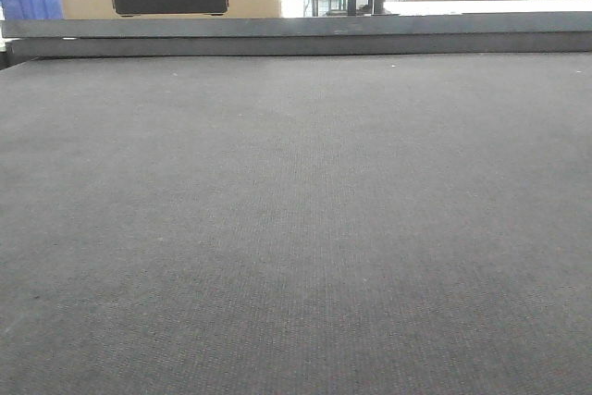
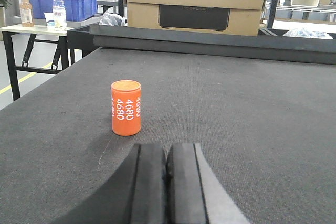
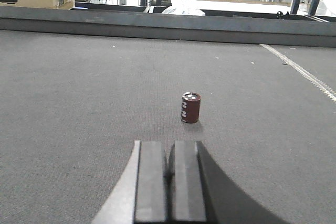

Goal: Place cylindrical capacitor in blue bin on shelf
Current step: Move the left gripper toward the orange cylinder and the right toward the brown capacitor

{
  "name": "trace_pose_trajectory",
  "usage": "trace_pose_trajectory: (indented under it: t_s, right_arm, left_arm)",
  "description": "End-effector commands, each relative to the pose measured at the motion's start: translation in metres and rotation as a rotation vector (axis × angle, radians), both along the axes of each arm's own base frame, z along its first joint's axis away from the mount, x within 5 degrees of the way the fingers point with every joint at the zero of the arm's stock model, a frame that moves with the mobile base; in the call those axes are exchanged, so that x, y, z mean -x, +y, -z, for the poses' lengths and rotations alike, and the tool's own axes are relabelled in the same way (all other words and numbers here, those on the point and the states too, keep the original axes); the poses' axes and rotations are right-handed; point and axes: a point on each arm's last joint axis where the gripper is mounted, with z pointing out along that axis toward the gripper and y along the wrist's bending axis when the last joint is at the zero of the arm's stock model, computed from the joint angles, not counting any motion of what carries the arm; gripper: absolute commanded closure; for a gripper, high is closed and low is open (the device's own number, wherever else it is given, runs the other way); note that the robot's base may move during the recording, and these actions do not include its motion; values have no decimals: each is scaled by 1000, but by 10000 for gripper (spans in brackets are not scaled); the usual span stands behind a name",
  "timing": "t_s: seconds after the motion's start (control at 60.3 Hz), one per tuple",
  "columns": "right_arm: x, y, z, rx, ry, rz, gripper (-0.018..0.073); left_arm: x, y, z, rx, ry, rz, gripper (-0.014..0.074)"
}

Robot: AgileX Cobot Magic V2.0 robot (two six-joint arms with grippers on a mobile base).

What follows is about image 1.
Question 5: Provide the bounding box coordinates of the white background table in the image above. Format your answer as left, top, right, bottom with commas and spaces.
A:
385, 0, 592, 17

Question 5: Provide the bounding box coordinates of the dark grey shelf rail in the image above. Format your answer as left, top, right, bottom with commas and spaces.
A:
1, 12, 591, 58

